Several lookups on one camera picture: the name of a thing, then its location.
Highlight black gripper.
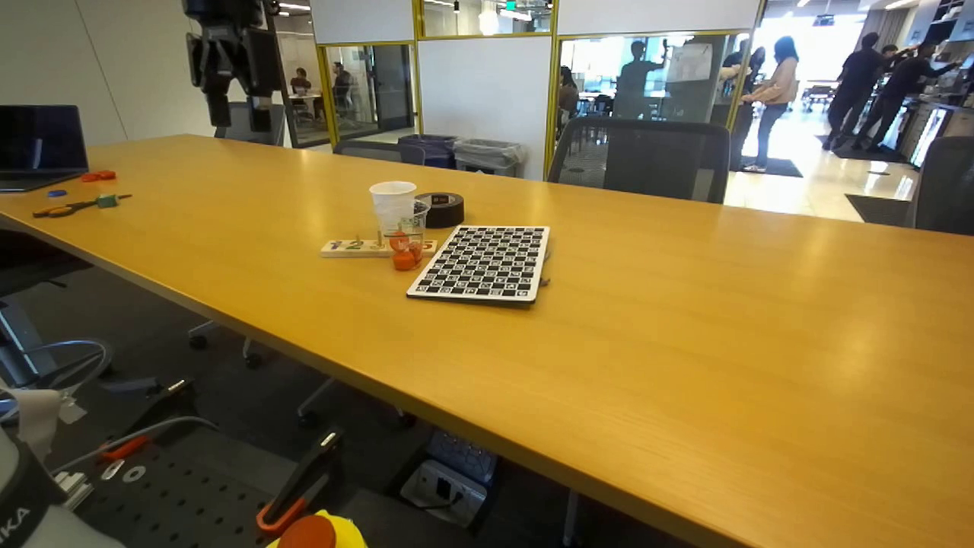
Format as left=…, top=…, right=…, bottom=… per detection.
left=185, top=23, right=255, bottom=138

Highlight dark laptop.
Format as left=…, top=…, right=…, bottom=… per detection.
left=0, top=104, right=90, bottom=195

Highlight wooden number puzzle strip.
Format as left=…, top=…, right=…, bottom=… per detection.
left=321, top=233, right=443, bottom=260

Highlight clear plastic cup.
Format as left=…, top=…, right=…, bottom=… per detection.
left=364, top=179, right=421, bottom=242

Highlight small transparent cup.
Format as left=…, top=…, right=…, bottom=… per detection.
left=387, top=195, right=435, bottom=260

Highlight dark tape roll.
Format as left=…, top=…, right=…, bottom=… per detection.
left=421, top=189, right=465, bottom=231

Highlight black white checker calibration board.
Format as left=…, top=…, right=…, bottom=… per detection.
left=405, top=221, right=555, bottom=307

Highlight yellow framed glass partition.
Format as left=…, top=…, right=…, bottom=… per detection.
left=309, top=0, right=565, bottom=185

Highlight white rounded object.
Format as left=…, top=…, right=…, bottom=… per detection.
left=0, top=383, right=80, bottom=464

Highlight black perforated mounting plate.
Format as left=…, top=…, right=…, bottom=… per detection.
left=73, top=439, right=309, bottom=548

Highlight yellow red emergency stop button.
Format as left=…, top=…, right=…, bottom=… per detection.
left=265, top=509, right=373, bottom=548

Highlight grey floor outlet box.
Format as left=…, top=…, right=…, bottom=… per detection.
left=397, top=453, right=499, bottom=531

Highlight person in tan sweater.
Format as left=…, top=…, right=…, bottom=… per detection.
left=742, top=32, right=803, bottom=174

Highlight red handled tool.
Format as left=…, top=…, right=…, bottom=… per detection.
left=100, top=435, right=155, bottom=467

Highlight black clamp orange handle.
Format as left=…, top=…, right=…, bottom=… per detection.
left=254, top=428, right=345, bottom=541

